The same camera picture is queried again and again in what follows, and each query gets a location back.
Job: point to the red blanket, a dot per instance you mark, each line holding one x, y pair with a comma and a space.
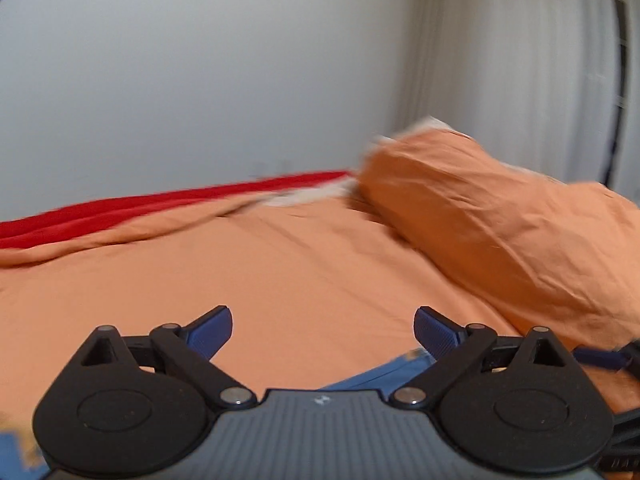
115, 217

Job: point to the blue printed pants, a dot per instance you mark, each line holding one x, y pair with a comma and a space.
390, 377

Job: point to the orange duvet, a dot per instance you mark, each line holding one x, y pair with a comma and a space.
280, 280

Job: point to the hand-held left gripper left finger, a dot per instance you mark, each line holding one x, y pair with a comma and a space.
214, 332

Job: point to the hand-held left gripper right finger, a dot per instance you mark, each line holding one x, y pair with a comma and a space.
434, 331

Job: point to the orange pillow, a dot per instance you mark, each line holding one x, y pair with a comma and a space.
480, 210

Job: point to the white curtain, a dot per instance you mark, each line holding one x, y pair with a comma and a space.
505, 60

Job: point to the dark window frame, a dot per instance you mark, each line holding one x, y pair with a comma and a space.
621, 85

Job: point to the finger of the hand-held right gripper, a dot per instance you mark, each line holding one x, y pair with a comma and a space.
600, 358

